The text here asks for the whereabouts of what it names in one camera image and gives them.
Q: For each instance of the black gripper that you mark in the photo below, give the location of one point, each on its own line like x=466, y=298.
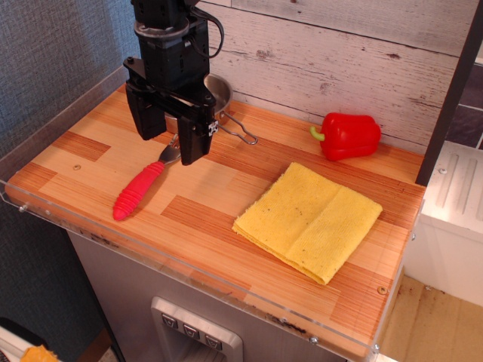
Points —
x=169, y=78

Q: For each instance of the small steel pot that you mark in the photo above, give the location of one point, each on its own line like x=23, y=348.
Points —
x=222, y=91

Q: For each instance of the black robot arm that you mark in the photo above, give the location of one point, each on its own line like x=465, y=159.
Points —
x=172, y=19

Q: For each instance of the yellow folded towel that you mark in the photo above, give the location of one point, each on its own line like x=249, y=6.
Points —
x=309, y=222

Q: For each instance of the clear acrylic table guard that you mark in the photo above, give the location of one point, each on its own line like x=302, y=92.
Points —
x=71, y=170

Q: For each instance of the grey toy kitchen cabinet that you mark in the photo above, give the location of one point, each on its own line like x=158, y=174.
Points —
x=125, y=287

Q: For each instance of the red toy bell pepper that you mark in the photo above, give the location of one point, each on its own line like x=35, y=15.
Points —
x=347, y=136

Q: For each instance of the silver dispenser button panel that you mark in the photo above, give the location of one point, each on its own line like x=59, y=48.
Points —
x=186, y=336

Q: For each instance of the yellow black object bottom left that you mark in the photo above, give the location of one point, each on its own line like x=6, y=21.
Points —
x=20, y=344

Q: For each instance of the white toy sink unit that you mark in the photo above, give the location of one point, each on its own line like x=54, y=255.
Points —
x=445, y=251

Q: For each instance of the red handled toy fork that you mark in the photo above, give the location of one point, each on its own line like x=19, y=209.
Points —
x=131, y=196

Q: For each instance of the dark right vertical post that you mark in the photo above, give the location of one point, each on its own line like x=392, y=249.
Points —
x=455, y=91

